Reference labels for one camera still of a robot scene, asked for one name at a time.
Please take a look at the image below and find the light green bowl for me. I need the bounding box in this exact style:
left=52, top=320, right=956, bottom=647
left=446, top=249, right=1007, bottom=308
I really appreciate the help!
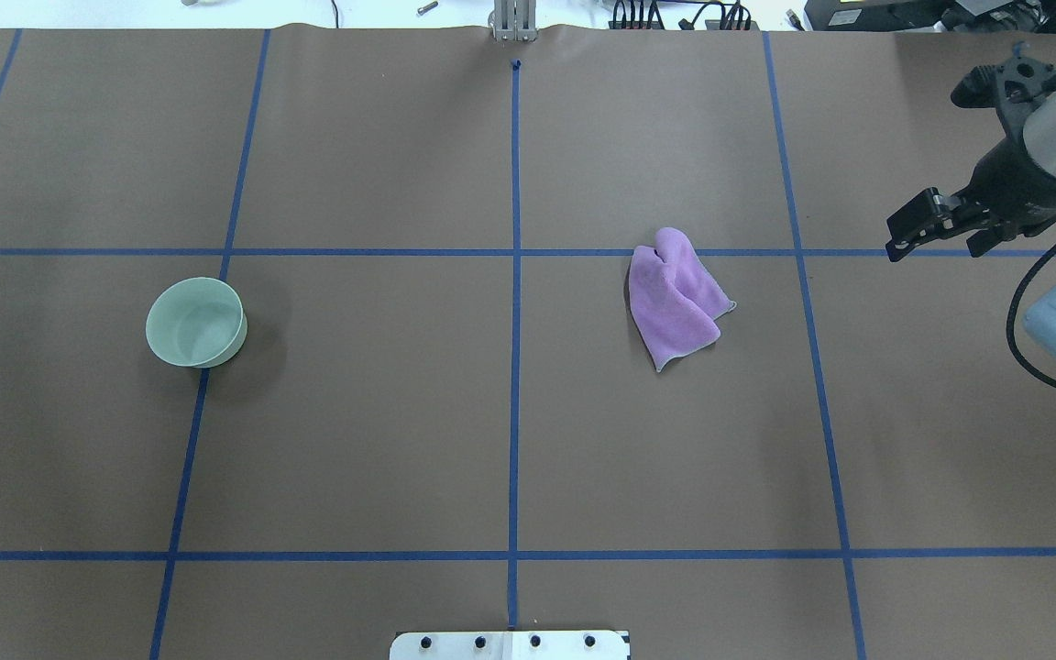
left=144, top=277, right=248, bottom=370

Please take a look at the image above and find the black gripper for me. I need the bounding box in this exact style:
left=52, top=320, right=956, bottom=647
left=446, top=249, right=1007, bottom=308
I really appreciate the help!
left=885, top=139, right=1056, bottom=263

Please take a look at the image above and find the purple microfiber cloth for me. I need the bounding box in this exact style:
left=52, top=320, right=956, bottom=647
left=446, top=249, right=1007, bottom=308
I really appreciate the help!
left=625, top=226, right=737, bottom=373

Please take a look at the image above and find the aluminium frame post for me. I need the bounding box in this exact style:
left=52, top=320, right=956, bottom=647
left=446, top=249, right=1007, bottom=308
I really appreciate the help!
left=488, top=0, right=539, bottom=43

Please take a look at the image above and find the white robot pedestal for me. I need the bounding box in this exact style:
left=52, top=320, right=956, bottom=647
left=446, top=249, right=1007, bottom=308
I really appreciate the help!
left=389, top=630, right=631, bottom=659

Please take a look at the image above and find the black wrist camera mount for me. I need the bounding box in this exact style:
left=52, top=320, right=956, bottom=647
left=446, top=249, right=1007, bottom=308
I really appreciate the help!
left=950, top=55, right=1056, bottom=139

